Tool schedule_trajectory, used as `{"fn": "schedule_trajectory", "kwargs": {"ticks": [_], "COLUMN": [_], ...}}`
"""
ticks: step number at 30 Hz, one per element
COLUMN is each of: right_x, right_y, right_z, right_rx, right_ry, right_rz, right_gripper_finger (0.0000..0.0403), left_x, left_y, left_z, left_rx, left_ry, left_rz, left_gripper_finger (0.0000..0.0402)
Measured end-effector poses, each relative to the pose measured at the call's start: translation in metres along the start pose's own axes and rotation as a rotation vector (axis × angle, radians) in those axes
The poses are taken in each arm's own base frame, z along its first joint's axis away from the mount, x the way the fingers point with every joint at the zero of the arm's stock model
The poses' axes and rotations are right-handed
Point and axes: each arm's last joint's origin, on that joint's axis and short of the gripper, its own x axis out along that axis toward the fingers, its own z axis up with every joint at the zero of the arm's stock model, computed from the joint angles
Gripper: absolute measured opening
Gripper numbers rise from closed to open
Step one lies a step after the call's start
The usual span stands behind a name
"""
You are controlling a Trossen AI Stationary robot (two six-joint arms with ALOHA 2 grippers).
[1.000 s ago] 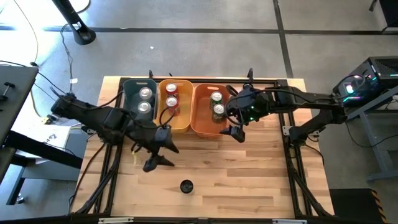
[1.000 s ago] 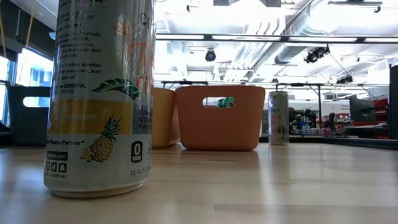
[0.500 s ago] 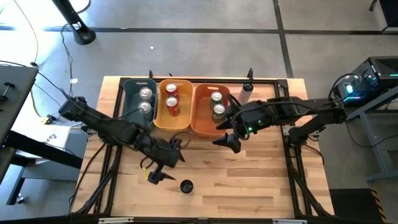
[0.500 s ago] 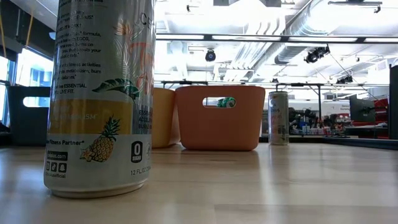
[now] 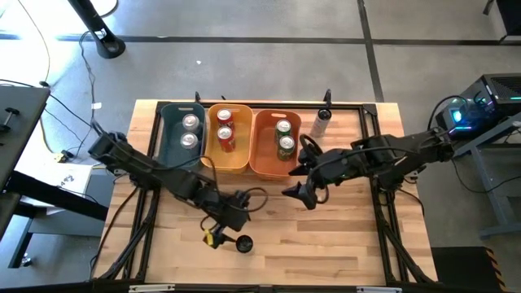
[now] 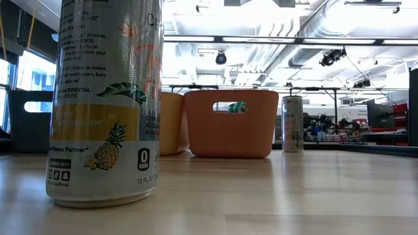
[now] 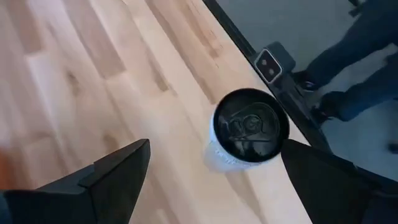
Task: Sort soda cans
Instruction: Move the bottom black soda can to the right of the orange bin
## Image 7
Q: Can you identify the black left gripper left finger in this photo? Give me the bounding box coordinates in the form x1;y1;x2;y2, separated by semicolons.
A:
0;138;152;224

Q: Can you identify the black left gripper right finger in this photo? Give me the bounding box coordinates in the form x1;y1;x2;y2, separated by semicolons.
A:
280;139;398;224

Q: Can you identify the white Celsius can black lid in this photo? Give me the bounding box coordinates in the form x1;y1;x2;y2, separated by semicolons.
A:
203;88;290;174

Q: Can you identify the person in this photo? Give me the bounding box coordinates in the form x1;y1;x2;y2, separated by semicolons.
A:
292;0;398;155

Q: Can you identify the grey table-level camera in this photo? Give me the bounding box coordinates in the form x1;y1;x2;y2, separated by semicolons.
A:
253;40;297;85

